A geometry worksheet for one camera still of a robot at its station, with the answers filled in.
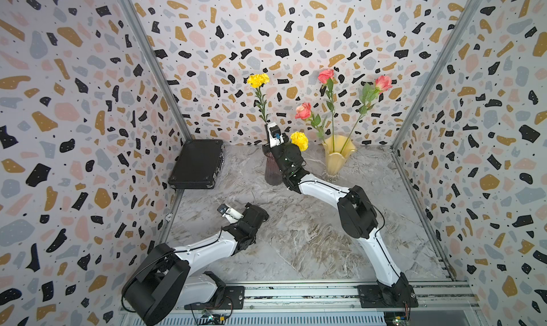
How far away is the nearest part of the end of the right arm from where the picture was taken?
701mm

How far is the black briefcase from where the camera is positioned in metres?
1.02

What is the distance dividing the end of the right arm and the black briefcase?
0.39 metres
